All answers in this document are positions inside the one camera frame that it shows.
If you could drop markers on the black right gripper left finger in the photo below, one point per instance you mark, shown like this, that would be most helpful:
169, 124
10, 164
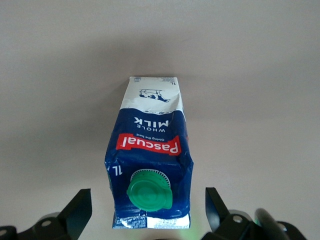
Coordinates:
72, 217

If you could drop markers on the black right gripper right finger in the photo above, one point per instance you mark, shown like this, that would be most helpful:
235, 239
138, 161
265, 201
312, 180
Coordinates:
218, 217

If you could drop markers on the blue Pascal milk carton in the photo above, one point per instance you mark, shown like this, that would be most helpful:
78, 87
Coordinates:
147, 130

